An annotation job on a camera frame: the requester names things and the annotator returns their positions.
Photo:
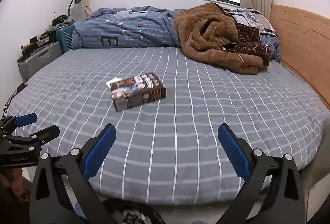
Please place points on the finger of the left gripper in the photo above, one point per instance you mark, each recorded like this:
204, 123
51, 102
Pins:
43, 136
10, 123

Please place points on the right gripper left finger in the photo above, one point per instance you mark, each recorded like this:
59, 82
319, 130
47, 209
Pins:
49, 201

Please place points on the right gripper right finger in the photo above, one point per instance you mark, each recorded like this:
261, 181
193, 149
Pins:
272, 191

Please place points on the brown printed snack box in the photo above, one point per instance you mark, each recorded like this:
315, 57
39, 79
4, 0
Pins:
139, 90

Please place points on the black lined trash bin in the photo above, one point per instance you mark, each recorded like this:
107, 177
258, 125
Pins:
131, 212

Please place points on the left hand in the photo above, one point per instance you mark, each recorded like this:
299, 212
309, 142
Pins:
12, 178

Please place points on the grey suitcase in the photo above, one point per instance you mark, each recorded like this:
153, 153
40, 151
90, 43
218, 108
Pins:
35, 61

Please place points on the white paper scrap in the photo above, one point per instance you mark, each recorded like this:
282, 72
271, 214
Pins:
112, 81

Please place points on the clutter on suitcases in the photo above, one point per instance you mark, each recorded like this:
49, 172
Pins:
47, 37

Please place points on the teal suitcase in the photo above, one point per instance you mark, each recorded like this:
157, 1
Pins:
64, 37

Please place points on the grey checked bed mattress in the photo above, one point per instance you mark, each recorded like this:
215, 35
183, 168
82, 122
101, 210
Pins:
167, 151

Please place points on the blue desk lamp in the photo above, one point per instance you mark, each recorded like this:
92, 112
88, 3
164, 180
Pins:
71, 6

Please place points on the blue striped duvet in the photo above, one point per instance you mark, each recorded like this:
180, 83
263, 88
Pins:
136, 27

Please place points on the wooden headboard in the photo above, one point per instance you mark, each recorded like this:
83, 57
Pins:
304, 38

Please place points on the brown fleece blanket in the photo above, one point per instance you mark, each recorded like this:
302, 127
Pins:
209, 35

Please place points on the patterned pillow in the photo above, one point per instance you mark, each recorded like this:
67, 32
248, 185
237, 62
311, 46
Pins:
254, 18

